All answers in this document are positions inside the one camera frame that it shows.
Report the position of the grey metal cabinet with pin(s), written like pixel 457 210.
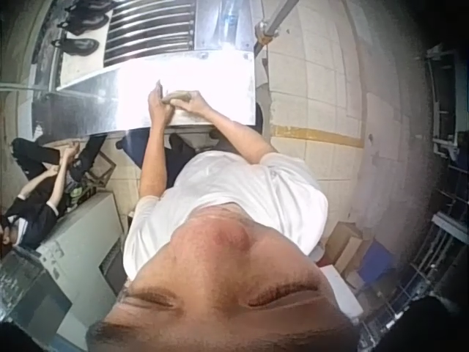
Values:
pixel 78 242

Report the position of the black shoe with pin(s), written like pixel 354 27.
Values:
pixel 78 45
pixel 88 6
pixel 86 21

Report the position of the metal pole with clamp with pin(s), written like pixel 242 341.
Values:
pixel 269 25

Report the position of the green can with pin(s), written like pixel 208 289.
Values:
pixel 77 194

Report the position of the wooden frame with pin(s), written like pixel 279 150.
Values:
pixel 102 169

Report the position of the brown cardboard box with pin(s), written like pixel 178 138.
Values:
pixel 346 243

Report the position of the blue box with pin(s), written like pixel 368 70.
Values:
pixel 373 262

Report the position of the metal work table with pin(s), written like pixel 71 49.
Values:
pixel 128 95

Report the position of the person's left hand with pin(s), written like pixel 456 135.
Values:
pixel 158 108

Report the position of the slatted metal rack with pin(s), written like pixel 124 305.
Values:
pixel 150 33

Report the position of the metal shelf rack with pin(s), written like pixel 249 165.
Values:
pixel 447 106

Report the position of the brown roll-shaped piece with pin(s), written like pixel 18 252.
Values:
pixel 177 97

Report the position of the person's right hand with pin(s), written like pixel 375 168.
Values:
pixel 196 106

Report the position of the white box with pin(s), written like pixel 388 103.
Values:
pixel 342 289

